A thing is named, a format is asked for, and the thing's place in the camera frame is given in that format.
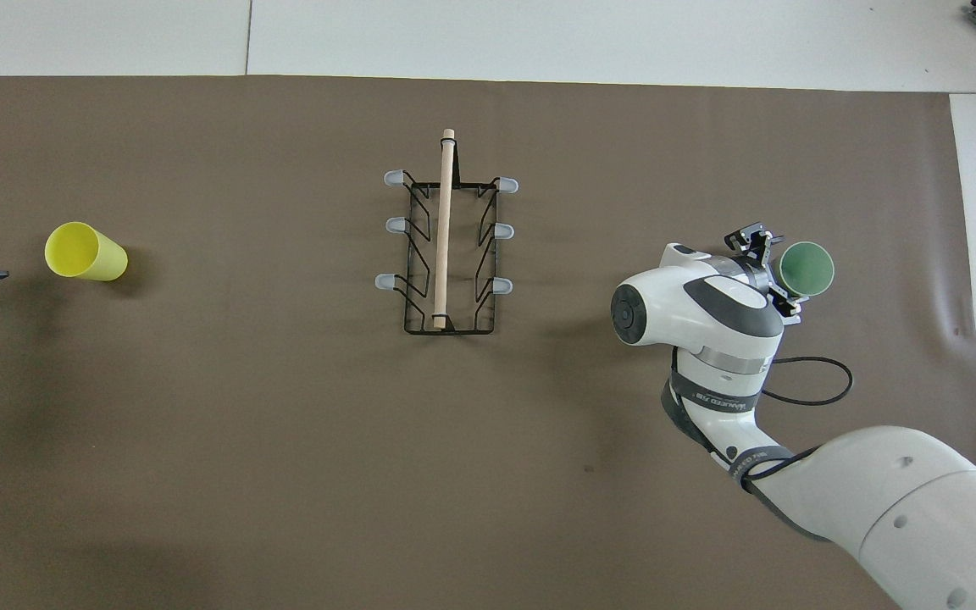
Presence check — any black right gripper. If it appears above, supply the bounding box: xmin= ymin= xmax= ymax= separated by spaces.
xmin=725 ymin=222 xmax=803 ymax=325

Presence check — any black wire cup rack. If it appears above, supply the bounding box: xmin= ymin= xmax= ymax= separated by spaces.
xmin=375 ymin=128 xmax=519 ymax=336

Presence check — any brown table mat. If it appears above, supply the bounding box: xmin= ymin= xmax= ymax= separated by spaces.
xmin=0 ymin=75 xmax=976 ymax=610

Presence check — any yellow plastic cup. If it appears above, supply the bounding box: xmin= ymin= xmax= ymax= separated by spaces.
xmin=44 ymin=221 xmax=129 ymax=282

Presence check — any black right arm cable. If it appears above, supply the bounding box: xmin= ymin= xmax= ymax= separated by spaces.
xmin=729 ymin=356 xmax=854 ymax=496

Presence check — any green plastic cup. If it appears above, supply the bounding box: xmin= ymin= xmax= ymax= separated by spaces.
xmin=779 ymin=241 xmax=835 ymax=298

